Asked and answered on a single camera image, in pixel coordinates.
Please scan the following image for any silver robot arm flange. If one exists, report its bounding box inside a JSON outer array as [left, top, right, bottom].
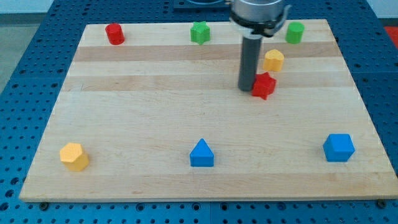
[[229, 0, 292, 40]]

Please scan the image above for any blue triangle block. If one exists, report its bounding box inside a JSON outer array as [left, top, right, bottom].
[[189, 139, 215, 167]]

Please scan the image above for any blue cube block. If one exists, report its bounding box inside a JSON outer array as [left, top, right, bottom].
[[323, 134, 356, 162]]

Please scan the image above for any wooden board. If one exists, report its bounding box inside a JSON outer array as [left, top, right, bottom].
[[19, 19, 397, 202]]

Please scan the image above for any red star block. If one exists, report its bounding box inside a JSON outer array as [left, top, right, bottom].
[[252, 72, 277, 100]]

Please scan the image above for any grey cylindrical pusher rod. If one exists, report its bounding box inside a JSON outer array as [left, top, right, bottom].
[[238, 37, 262, 91]]

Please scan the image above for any green star block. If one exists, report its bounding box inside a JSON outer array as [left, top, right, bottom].
[[190, 21, 211, 45]]

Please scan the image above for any yellow heart block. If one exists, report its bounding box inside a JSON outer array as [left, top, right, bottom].
[[263, 49, 285, 72]]

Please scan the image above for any red cylinder block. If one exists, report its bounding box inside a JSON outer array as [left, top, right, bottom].
[[105, 23, 125, 45]]

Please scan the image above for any green cylinder block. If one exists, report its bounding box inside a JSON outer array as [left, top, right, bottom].
[[285, 22, 305, 44]]

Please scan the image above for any yellow hexagon block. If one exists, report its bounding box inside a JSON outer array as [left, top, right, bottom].
[[60, 142, 90, 172]]

